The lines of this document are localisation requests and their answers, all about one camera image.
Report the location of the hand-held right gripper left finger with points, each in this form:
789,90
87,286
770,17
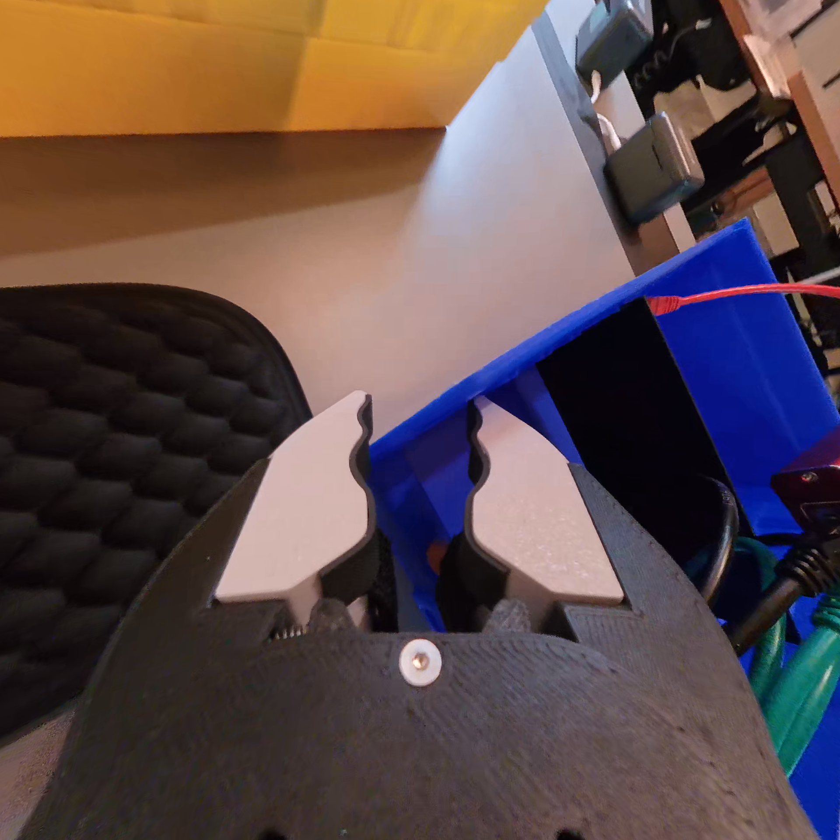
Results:
302,512

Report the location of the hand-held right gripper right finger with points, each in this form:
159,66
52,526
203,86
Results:
538,518

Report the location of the blue plastic bin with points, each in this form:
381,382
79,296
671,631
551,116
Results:
722,367

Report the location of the red metal adapter box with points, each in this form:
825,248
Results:
810,489

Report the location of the black honeycomb padded rest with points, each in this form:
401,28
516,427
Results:
98,459

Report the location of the grey power adapter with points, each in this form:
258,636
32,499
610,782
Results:
613,39
656,170

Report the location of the yellow plastic bin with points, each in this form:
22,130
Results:
197,65

